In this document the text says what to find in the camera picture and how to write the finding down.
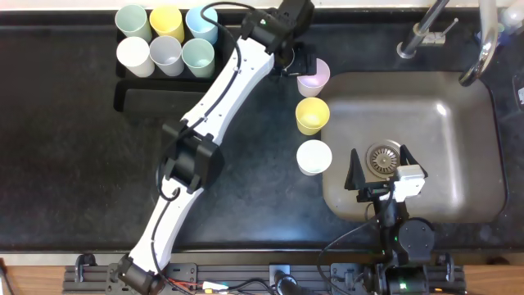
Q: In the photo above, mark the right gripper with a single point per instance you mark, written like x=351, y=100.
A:
x=370, y=193

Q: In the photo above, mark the white cup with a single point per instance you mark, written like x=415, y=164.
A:
x=133, y=53
x=313, y=157

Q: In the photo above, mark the yellow cup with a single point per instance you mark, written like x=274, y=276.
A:
x=312, y=114
x=165, y=18

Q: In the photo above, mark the pink cup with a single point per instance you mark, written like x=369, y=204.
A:
x=315, y=82

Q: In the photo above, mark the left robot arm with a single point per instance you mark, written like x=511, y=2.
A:
x=245, y=73

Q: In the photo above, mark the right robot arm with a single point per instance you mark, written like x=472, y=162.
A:
x=415, y=239

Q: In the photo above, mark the steel sink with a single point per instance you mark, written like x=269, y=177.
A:
x=450, y=143

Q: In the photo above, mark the steel tap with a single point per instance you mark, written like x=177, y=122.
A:
x=489, y=41

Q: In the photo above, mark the blue soap bottle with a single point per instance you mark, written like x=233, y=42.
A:
x=513, y=18

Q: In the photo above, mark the green cup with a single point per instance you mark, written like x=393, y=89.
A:
x=198, y=55
x=131, y=18

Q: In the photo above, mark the blue cup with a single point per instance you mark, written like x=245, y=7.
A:
x=204, y=28

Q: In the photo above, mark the black tray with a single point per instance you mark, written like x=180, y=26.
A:
x=163, y=98

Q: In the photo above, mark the grey cup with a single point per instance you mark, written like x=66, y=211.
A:
x=165, y=51

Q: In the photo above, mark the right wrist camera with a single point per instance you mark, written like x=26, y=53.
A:
x=405, y=182

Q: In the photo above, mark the mounting rail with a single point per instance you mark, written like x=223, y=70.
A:
x=245, y=274

